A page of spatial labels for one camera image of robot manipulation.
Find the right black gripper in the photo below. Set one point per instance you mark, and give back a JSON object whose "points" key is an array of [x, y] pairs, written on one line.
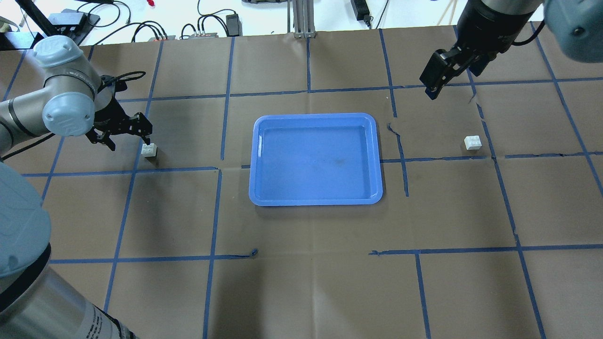
{"points": [[490, 29]]}

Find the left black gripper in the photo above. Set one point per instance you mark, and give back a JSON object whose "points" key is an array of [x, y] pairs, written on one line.
{"points": [[104, 114]]}

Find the white block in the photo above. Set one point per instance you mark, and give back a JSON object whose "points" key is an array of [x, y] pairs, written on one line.
{"points": [[149, 150], [472, 143]]}

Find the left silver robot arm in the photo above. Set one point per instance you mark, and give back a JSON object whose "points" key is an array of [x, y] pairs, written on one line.
{"points": [[36, 302]]}

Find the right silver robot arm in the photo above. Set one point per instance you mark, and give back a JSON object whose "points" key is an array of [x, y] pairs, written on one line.
{"points": [[576, 25]]}

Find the blue plastic tray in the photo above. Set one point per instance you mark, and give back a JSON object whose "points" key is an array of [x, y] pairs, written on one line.
{"points": [[315, 160]]}

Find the black power strip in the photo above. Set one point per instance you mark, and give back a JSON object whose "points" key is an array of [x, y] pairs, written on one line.
{"points": [[361, 10]]}

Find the grey connector box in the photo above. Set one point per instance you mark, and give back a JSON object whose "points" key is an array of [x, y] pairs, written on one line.
{"points": [[203, 35]]}

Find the black power adapter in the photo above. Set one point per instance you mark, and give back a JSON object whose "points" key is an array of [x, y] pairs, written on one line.
{"points": [[233, 25]]}

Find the aluminium frame post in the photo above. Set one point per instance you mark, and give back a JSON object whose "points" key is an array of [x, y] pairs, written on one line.
{"points": [[301, 13]]}

